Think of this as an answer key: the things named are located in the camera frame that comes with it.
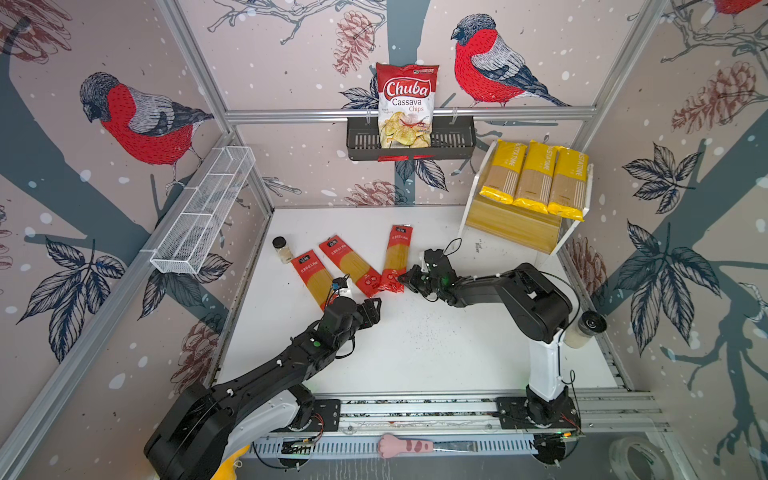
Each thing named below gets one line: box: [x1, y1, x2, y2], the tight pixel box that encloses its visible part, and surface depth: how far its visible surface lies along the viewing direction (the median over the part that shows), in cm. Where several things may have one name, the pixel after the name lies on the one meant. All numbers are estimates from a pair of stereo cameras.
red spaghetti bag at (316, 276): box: [291, 249, 333, 311], surface depth 103 cm
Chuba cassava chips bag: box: [376, 62, 439, 149], surface depth 87 cm
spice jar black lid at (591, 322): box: [578, 310, 608, 335], surface depth 79 cm
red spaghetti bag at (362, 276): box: [319, 235, 382, 298], surface depth 103 cm
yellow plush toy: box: [211, 444, 251, 480], surface depth 64 cm
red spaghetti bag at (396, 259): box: [380, 224, 413, 293], surface depth 104 cm
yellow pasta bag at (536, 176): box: [512, 140, 558, 214], surface depth 81 cm
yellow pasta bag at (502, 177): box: [479, 139, 528, 204], surface depth 83 cm
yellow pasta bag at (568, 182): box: [547, 146, 589, 222], surface depth 80 cm
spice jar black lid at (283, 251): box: [272, 236, 294, 264], surface depth 100 cm
